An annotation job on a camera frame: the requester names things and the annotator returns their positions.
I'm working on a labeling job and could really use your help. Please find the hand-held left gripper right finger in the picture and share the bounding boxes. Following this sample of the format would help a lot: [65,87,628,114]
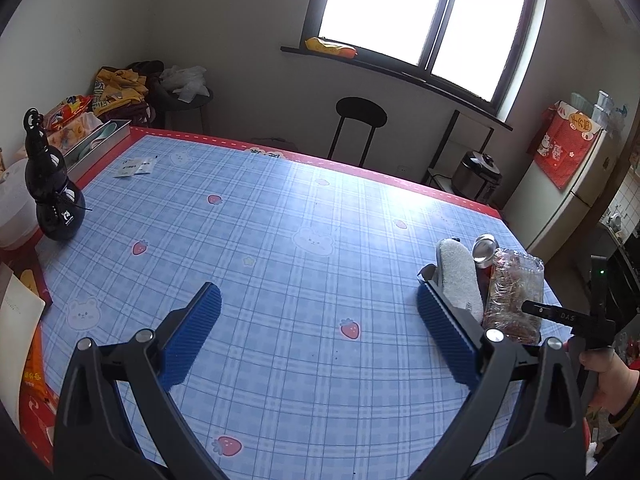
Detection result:
[416,282,586,480]

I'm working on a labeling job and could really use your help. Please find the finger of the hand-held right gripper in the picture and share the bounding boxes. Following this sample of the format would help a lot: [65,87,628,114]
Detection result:
[522,300,596,334]

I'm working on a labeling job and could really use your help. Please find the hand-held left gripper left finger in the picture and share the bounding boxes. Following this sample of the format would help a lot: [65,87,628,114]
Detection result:
[52,282,231,480]

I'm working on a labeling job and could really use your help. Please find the clear plastic food container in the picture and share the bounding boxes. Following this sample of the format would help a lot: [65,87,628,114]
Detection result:
[482,248,545,345]

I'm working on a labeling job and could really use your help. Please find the crushed red drink can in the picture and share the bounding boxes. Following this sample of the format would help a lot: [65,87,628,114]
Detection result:
[472,234,501,286]

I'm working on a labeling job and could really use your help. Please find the person's right forearm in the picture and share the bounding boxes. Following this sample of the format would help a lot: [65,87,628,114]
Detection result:
[607,380,640,436]

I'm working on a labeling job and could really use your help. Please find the person's right hand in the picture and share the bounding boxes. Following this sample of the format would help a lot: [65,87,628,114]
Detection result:
[579,348,640,415]

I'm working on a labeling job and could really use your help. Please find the cream two door fridge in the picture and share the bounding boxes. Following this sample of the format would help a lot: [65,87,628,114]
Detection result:
[502,125,623,263]

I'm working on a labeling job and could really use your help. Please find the blue plaid tablecloth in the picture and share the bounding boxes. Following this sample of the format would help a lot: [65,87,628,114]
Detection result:
[0,127,573,480]

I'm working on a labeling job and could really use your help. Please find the red printed cloth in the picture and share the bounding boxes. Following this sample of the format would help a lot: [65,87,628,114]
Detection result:
[527,102,603,190]

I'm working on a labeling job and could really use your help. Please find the orange packet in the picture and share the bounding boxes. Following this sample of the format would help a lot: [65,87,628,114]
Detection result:
[20,320,61,411]

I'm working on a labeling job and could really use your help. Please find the steel black pressure cooker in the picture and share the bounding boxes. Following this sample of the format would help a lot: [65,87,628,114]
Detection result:
[452,150,502,206]

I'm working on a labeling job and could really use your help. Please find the white booklet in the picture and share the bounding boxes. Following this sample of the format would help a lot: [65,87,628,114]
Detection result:
[0,262,46,431]

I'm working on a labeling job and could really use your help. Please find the clear stacked storage boxes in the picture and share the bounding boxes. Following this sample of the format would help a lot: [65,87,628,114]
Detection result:
[592,91,613,126]

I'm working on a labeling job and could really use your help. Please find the black gourd shaped bottle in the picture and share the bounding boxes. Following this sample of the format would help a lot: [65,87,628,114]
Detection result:
[24,107,86,242]

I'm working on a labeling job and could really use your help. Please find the grey metal tray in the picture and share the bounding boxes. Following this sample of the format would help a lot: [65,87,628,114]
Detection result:
[65,119,132,173]

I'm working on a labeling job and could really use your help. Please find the white round lidded container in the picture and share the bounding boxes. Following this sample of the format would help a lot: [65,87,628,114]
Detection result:
[0,160,43,251]

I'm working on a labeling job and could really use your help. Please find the black round side table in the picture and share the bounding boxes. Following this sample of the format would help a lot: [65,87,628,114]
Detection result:
[150,85,213,133]

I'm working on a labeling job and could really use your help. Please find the dark maroon cloth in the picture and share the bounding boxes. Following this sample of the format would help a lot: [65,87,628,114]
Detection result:
[125,60,166,126]

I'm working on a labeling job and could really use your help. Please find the crumpled white plastic bag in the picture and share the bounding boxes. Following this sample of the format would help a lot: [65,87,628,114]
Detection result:
[160,65,211,103]

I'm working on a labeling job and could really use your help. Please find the red orange snack bag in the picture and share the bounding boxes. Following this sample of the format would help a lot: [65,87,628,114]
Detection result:
[42,95,96,131]

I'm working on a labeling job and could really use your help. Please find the yellow clothes pile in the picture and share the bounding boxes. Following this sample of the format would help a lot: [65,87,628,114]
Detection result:
[92,67,148,116]

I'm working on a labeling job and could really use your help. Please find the yellow orange bag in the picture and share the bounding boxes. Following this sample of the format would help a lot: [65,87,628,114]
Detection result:
[306,36,357,58]

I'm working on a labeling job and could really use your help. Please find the dark framed window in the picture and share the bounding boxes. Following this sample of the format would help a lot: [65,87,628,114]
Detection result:
[281,0,548,131]

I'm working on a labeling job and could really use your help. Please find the black frame white side table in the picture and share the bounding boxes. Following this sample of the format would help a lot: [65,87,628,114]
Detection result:
[425,110,496,196]

